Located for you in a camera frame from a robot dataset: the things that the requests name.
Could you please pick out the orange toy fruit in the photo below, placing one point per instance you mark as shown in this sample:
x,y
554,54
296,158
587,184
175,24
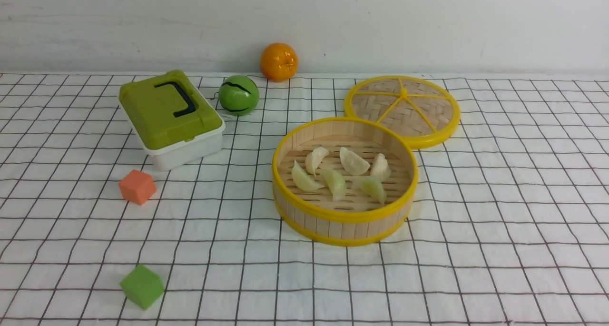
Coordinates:
x,y
278,62

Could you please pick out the yellow bamboo steamer lid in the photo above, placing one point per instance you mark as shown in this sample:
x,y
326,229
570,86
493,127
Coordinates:
x,y
420,112

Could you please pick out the pale yellow dumpling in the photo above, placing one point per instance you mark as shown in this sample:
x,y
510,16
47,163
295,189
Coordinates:
x,y
380,168

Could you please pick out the white grid tablecloth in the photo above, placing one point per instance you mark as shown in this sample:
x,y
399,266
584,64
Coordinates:
x,y
509,225

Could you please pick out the green and white lunch box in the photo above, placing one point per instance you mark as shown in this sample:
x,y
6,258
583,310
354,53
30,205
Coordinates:
x,y
173,121

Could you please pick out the yellow bamboo steamer tray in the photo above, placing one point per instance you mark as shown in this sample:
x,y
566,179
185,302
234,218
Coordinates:
x,y
357,219

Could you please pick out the green foam cube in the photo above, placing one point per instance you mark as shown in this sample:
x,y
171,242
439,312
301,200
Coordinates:
x,y
142,286

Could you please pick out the pale green dumpling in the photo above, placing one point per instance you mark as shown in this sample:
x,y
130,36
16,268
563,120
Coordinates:
x,y
335,182
371,186

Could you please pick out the orange foam cube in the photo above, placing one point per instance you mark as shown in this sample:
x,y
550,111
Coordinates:
x,y
137,187

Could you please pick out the green watermelon ball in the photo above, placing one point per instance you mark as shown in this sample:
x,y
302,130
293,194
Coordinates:
x,y
238,95

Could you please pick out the white dumpling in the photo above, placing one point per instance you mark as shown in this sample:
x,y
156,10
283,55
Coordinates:
x,y
352,163
302,180
314,158

